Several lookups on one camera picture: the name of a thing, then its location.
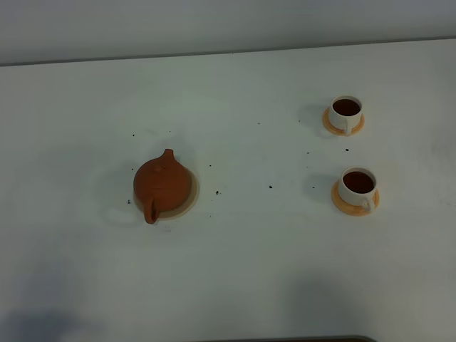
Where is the far white teacup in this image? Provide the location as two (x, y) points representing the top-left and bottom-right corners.
(328, 95), (363, 135)

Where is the beige round teapot saucer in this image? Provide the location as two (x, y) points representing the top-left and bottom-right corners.
(133, 168), (198, 224)

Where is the brown clay teapot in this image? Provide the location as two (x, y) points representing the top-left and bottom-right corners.
(133, 149), (192, 224)

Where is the orange cup coaster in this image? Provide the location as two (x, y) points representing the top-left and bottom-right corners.
(331, 177), (380, 217)
(322, 108), (365, 136)

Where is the white teacup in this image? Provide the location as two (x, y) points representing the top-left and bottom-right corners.
(328, 95), (363, 135)
(338, 166), (377, 213)

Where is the far orange cup coaster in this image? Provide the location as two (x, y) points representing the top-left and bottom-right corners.
(322, 108), (365, 136)

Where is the near orange cup coaster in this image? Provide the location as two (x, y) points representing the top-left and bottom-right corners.
(331, 177), (380, 217)

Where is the near white teacup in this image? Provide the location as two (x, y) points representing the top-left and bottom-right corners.
(338, 166), (377, 213)

